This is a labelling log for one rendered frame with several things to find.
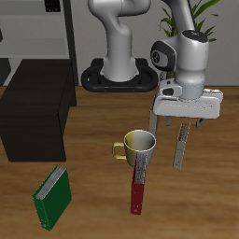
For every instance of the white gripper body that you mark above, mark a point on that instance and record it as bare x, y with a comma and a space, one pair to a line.
186, 108

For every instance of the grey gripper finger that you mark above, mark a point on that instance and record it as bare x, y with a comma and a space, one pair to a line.
168, 120
200, 122

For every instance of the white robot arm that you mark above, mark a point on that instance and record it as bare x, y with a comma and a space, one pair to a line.
119, 46

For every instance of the red book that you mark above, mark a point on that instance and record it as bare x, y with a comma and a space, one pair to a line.
137, 189

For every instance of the green book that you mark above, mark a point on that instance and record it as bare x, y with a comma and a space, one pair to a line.
56, 199

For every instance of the yellow and white mug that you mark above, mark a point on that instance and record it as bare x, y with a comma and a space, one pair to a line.
141, 143

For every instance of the green pot plant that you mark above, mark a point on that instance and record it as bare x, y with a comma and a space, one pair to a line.
169, 23

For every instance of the dark brown desk caddy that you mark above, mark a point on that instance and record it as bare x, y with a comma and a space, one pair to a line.
34, 109

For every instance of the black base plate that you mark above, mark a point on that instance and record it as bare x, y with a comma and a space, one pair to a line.
88, 81

